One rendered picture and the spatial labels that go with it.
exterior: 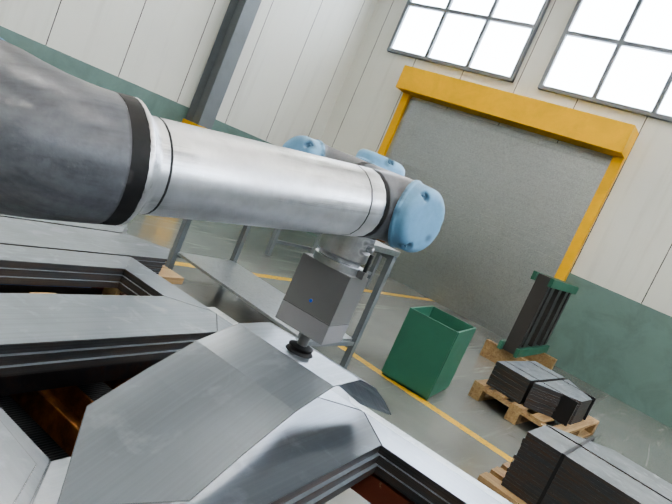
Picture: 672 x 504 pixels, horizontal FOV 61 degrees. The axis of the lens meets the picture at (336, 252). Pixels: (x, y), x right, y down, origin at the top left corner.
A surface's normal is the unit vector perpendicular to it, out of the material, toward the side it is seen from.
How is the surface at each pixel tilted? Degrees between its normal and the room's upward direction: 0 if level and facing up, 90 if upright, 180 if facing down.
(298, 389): 18
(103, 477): 30
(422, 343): 90
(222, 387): 26
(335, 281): 90
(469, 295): 90
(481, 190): 90
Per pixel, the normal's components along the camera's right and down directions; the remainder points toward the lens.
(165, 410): 0.11, -0.83
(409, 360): -0.44, -0.06
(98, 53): 0.72, 0.39
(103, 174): 0.52, 0.43
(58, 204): 0.18, 0.82
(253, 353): 0.23, -0.89
